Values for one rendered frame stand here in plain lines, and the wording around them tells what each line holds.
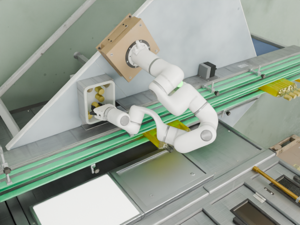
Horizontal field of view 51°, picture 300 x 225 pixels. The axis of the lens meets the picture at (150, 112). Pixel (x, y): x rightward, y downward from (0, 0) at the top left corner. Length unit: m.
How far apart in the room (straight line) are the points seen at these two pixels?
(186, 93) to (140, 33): 0.40
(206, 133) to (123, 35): 0.61
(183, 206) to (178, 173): 0.23
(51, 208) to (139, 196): 0.42
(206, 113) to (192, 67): 0.72
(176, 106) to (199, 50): 0.77
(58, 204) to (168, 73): 0.81
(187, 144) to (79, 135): 0.60
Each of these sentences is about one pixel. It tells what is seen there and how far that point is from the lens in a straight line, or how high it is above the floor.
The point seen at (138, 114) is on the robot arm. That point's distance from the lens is 1.49.
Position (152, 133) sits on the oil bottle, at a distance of 1.76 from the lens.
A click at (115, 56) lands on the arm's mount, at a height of 0.85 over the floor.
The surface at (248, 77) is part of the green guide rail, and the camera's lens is 2.29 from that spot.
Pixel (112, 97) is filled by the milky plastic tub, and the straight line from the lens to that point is 1.69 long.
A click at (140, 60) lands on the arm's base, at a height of 0.93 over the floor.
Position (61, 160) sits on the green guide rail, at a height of 0.94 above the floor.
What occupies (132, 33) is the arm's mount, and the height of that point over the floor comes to 0.86.
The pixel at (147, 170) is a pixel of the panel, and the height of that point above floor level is 1.09.
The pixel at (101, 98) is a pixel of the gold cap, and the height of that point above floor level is 0.81.
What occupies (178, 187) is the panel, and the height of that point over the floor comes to 1.28.
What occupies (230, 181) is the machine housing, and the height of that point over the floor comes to 1.39.
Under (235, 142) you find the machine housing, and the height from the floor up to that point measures 1.16.
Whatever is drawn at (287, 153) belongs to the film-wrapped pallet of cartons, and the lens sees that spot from 5.99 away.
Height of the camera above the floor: 2.09
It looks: 41 degrees down
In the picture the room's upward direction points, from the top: 128 degrees clockwise
